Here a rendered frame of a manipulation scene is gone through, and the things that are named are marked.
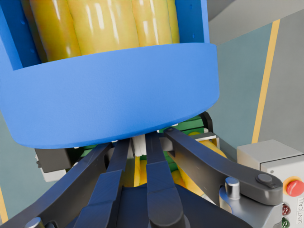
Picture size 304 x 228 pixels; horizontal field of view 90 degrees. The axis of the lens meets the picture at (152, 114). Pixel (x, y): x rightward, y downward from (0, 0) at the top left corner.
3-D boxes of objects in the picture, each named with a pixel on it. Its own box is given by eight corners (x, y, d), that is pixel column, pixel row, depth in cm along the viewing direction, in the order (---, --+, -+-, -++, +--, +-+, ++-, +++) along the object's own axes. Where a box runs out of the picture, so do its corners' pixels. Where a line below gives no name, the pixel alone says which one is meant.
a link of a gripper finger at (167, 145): (145, 141, 14) (178, 135, 14) (144, 125, 19) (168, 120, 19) (149, 155, 14) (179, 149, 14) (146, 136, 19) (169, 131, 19)
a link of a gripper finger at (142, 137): (137, 129, 15) (144, 128, 15) (138, 113, 22) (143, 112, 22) (142, 155, 16) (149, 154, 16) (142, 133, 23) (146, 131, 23)
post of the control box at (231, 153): (176, 105, 138) (262, 168, 41) (177, 109, 139) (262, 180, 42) (172, 105, 138) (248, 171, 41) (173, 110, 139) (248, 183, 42)
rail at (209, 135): (211, 131, 43) (216, 135, 40) (211, 134, 43) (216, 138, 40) (68, 159, 42) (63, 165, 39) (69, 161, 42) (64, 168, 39)
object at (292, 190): (301, 176, 30) (307, 180, 29) (299, 191, 31) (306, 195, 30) (283, 179, 30) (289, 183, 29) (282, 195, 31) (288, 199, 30)
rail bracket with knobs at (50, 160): (86, 126, 45) (71, 140, 35) (92, 149, 47) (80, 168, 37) (53, 133, 45) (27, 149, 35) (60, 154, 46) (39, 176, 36)
